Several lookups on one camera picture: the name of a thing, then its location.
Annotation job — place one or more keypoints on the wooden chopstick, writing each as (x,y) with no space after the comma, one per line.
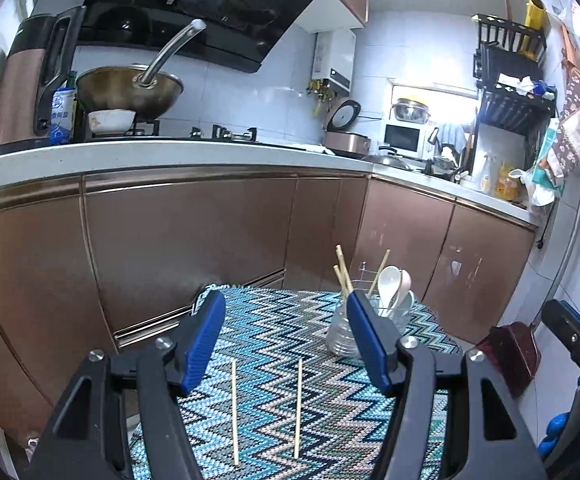
(235,437)
(297,423)
(343,286)
(382,264)
(343,270)

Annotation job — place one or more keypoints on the copper lower cabinets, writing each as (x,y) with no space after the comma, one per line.
(86,261)

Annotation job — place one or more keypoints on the black gas stove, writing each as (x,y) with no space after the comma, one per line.
(182,130)

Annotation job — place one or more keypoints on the yellow roll on rack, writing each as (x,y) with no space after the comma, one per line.
(534,19)

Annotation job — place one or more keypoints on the dark red dustpan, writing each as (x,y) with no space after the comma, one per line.
(513,351)

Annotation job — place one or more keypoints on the blue hanging towel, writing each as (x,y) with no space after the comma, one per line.
(452,135)

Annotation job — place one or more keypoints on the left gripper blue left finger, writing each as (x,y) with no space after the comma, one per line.
(86,435)

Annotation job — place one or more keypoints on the white microwave oven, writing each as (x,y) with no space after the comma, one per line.
(406,137)

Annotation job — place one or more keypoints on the white small bowl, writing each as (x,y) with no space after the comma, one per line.
(108,122)

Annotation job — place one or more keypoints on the brass wok with handle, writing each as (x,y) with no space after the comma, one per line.
(146,90)

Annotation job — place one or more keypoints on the white water heater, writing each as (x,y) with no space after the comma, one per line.
(333,60)

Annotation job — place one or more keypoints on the steel pot on microwave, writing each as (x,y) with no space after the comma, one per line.
(407,110)

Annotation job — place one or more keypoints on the copper electric kettle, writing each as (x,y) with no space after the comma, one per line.
(38,63)

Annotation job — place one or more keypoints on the floral hanging apron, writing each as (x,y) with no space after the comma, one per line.
(564,153)

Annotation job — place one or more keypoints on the white ceramic spoon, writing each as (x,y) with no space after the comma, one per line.
(389,283)

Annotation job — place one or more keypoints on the black range hood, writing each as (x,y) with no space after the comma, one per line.
(239,34)

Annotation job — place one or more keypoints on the yellow oil bottle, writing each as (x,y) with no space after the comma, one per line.
(505,187)

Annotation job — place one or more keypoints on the pink ceramic spoon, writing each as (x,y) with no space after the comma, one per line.
(406,282)

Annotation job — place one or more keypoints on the clear utensil holder jar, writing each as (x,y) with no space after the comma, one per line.
(340,340)

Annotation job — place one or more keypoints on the glass pot lid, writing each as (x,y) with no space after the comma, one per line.
(387,156)

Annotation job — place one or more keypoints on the copper rice cooker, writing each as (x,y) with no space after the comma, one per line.
(339,137)

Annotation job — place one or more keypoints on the light blue spoon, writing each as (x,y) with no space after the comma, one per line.
(405,305)

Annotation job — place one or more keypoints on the blue gloved hand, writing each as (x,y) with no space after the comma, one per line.
(562,431)

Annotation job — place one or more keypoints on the black wall dish rack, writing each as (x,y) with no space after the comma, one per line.
(513,94)

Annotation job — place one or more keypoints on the blue salt bag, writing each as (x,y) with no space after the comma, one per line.
(62,116)

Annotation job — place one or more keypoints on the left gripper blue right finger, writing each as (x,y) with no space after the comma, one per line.
(485,435)

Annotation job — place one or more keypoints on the zigzag patterned table mat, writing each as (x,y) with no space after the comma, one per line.
(344,417)

